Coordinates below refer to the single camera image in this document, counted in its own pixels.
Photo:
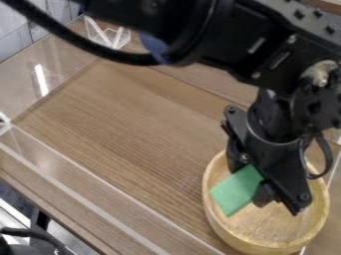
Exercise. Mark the clear acrylic corner bracket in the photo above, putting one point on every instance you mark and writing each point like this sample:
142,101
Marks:
114,38

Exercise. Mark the green rectangular block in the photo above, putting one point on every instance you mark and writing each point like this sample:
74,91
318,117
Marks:
235,192

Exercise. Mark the round wooden bowl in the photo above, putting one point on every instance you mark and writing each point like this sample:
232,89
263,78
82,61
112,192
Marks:
268,230

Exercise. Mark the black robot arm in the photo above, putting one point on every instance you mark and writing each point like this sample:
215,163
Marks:
275,44

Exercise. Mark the black metal table leg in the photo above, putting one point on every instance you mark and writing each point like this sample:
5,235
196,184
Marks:
41,221

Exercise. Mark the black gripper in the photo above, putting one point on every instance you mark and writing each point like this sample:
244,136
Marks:
263,140

